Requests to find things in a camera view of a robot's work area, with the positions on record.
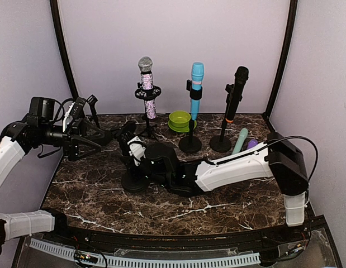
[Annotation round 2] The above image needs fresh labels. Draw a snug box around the rhinestone silver microphone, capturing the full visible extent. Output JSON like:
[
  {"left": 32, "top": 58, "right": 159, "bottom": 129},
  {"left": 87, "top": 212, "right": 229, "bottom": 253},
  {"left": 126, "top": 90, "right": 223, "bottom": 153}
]
[{"left": 138, "top": 56, "right": 156, "bottom": 119}]

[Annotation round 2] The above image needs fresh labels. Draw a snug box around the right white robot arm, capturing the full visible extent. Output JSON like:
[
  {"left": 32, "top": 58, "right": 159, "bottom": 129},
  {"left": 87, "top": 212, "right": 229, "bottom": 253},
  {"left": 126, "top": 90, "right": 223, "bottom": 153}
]
[{"left": 118, "top": 132, "right": 311, "bottom": 242}]

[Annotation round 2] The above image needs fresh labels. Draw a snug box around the black microphone orange ring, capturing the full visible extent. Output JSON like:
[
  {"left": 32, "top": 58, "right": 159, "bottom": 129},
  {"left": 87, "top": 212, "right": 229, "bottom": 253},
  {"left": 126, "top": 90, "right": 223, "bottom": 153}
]
[{"left": 225, "top": 66, "right": 249, "bottom": 124}]

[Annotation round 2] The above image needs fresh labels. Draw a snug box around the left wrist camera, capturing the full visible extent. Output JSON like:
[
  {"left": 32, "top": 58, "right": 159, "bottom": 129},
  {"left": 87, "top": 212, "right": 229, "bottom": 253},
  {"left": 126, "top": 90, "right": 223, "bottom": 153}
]
[{"left": 62, "top": 97, "right": 86, "bottom": 133}]

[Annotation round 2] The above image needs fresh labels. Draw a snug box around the white slotted cable duct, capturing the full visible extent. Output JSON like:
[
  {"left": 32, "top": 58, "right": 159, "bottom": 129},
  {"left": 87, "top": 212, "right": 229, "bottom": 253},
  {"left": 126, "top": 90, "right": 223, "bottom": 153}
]
[{"left": 29, "top": 238, "right": 260, "bottom": 267}]

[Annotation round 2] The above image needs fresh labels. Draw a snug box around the black round-base mic stand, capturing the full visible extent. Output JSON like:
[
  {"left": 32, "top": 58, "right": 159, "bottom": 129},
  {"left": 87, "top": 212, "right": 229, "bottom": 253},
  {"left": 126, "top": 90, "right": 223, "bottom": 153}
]
[
  {"left": 179, "top": 80, "right": 202, "bottom": 154},
  {"left": 87, "top": 94, "right": 100, "bottom": 128},
  {"left": 209, "top": 84, "right": 243, "bottom": 152},
  {"left": 112, "top": 120, "right": 150, "bottom": 193}
]

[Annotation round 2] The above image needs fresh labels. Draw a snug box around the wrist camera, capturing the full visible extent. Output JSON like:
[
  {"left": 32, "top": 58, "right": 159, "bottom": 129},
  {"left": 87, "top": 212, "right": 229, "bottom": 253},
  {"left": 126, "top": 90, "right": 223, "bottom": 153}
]
[
  {"left": 62, "top": 97, "right": 86, "bottom": 133},
  {"left": 127, "top": 136, "right": 146, "bottom": 166}
]

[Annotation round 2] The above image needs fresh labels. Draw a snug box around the lime green plate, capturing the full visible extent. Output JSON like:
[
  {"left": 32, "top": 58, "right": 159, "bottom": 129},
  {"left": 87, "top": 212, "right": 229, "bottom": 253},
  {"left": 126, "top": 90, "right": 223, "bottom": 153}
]
[{"left": 168, "top": 119, "right": 189, "bottom": 133}]

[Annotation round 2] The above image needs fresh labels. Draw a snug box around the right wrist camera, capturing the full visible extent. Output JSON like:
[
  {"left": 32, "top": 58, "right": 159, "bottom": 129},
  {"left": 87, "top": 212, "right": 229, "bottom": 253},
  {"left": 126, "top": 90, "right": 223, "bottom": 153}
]
[{"left": 127, "top": 136, "right": 146, "bottom": 166}]

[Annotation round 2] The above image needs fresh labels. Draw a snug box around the lime green bowl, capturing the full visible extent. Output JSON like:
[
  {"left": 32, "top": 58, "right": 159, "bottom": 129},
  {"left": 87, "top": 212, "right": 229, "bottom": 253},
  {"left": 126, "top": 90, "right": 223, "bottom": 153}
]
[{"left": 169, "top": 111, "right": 191, "bottom": 128}]

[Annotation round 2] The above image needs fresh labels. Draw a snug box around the mint green microphone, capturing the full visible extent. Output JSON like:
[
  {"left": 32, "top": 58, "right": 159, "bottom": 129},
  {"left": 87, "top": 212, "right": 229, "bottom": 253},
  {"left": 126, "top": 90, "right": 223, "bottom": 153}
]
[{"left": 231, "top": 128, "right": 248, "bottom": 155}]

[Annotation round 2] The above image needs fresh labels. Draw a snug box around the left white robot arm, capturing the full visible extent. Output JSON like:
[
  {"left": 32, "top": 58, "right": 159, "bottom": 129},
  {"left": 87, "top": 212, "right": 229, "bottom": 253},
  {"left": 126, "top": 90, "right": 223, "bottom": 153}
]
[{"left": 0, "top": 95, "right": 112, "bottom": 249}]

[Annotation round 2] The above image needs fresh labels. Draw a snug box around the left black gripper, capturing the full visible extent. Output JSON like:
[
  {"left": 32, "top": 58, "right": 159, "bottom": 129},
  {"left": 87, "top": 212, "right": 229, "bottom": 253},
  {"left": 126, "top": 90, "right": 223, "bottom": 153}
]
[{"left": 39, "top": 118, "right": 105, "bottom": 161}]

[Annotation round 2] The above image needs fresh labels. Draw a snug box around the purple microphone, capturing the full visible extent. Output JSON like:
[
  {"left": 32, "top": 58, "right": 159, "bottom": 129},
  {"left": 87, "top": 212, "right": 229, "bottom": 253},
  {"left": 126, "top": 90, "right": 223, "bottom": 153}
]
[{"left": 247, "top": 139, "right": 258, "bottom": 150}]

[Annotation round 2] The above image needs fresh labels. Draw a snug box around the light blue microphone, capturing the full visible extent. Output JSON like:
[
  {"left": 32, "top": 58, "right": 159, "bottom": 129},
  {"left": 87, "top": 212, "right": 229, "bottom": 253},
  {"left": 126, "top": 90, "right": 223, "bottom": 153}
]
[{"left": 190, "top": 62, "right": 205, "bottom": 120}]

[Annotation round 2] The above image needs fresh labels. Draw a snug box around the black tripod shock-mount stand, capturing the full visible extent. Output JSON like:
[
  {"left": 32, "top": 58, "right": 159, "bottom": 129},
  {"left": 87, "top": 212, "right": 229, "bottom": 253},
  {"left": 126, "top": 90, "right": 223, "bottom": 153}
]
[{"left": 134, "top": 82, "right": 162, "bottom": 141}]

